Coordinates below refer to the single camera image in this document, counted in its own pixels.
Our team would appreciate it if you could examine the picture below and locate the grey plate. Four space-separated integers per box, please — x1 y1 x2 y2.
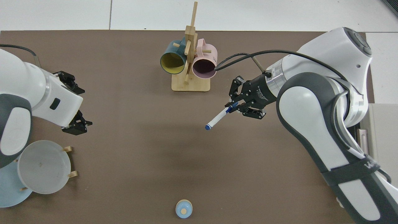
17 140 71 194

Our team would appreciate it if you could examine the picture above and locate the wooden cup stand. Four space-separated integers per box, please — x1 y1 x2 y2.
171 2 212 92

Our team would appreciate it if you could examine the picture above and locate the black flat object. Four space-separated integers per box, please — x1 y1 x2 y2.
381 0 398 17

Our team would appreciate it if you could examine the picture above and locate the small blue round thing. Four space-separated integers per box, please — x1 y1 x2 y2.
175 199 193 218

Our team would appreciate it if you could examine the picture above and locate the dark teal cup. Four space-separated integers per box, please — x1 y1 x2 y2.
160 37 188 75

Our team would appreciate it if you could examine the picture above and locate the pale toaster oven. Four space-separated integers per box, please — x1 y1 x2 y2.
354 103 398 162

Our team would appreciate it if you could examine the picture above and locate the pink cup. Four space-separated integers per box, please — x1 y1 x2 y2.
192 38 218 79

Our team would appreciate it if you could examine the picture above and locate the light blue plate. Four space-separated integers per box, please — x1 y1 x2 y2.
0 162 33 208

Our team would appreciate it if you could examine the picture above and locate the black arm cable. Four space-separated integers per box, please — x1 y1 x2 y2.
215 50 350 91
0 44 41 67

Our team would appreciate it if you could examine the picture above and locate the brown table cloth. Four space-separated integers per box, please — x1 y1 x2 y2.
0 30 375 224

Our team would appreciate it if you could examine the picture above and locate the white marker with blue cap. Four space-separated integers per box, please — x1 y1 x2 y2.
205 104 238 130

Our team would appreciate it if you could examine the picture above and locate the wooden plate rack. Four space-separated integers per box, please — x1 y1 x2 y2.
14 146 78 191

